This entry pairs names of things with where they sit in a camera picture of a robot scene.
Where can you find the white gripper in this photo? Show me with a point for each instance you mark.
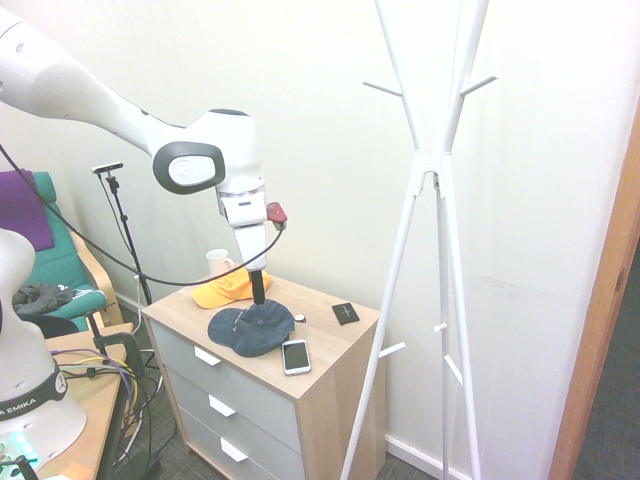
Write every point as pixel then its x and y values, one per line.
pixel 251 245

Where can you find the blue denim cap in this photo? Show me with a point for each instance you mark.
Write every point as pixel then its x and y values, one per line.
pixel 255 332

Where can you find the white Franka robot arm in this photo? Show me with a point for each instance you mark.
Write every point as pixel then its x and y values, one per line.
pixel 75 95

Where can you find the orange cap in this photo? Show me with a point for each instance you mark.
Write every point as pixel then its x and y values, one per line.
pixel 220 292

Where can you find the white mug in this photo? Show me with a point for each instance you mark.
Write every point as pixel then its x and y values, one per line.
pixel 217 262

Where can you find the white-edged smartphone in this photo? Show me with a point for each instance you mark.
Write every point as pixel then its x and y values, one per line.
pixel 296 356

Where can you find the black card with cross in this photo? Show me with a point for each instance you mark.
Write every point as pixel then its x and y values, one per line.
pixel 346 314

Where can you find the wooden dresser with grey drawers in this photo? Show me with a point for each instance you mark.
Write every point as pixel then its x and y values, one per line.
pixel 335 390

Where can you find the black table clamp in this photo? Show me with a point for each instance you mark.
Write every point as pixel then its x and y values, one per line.
pixel 130 347

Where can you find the black tripod stand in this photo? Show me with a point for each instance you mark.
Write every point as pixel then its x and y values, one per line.
pixel 127 235

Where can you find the green wooden armchair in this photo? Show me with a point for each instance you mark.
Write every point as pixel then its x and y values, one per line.
pixel 55 270

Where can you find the dark grey clothes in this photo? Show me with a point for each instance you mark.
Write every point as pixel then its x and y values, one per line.
pixel 45 297

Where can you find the white coat rack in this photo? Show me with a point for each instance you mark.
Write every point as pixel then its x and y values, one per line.
pixel 435 155

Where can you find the purple cloth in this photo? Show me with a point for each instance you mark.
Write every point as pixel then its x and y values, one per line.
pixel 22 210

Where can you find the orange sticky note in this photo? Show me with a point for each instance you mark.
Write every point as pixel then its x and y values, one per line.
pixel 76 471

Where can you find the red wrist camera box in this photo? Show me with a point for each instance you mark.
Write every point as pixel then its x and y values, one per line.
pixel 276 212

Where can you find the black camera on tripod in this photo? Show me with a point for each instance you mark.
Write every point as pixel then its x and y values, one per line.
pixel 107 168

